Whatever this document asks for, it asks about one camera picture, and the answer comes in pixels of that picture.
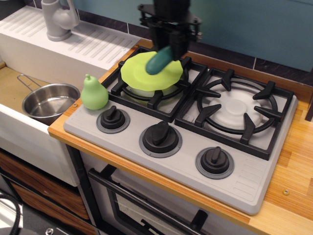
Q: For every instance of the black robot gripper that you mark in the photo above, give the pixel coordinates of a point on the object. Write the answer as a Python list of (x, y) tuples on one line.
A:
[(175, 13)]

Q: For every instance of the dark green toy cucumber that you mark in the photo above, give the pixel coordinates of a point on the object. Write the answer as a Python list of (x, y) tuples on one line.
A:
[(159, 61)]

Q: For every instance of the light green toy pear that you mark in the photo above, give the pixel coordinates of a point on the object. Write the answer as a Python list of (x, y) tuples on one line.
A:
[(94, 95)]

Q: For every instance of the lime green plastic plate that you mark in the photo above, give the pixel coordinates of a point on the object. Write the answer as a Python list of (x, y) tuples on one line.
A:
[(133, 72)]

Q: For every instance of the stainless steel pot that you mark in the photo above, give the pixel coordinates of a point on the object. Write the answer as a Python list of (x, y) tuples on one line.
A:
[(49, 102)]

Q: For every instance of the white toy sink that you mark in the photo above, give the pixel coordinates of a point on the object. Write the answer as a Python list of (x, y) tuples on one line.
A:
[(28, 60)]

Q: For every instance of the black left burner grate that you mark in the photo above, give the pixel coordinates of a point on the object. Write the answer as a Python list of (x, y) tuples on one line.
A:
[(164, 104)]

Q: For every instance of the black burner grate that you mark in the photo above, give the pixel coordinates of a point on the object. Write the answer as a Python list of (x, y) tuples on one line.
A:
[(164, 104), (276, 106)]

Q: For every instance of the white right burner cap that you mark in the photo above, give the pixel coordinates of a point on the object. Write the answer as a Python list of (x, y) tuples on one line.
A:
[(233, 107)]

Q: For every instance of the black left stove knob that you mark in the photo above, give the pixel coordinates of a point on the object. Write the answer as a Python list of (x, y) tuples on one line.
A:
[(113, 120)]

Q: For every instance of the black stove knob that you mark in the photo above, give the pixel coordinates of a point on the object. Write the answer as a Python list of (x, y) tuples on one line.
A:
[(160, 140), (113, 120), (214, 163)]

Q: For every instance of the black middle stove knob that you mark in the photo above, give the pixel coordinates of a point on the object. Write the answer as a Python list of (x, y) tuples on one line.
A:
[(160, 140)]

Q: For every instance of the black right burner grate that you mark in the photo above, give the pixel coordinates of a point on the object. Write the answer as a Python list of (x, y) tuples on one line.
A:
[(276, 106)]

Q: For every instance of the grey toy stove top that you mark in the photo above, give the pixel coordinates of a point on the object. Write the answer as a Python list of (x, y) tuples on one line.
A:
[(244, 189)]

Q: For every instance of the grey toy faucet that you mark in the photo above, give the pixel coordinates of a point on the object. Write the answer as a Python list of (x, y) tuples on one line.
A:
[(59, 22)]

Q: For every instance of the black right stove knob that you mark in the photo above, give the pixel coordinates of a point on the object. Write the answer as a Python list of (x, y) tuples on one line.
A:
[(214, 163)]

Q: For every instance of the wooden drawer front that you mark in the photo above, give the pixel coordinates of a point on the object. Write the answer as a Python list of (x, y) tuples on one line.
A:
[(47, 185)]

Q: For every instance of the black oven door handle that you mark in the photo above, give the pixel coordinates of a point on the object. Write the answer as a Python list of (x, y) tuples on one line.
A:
[(144, 228)]

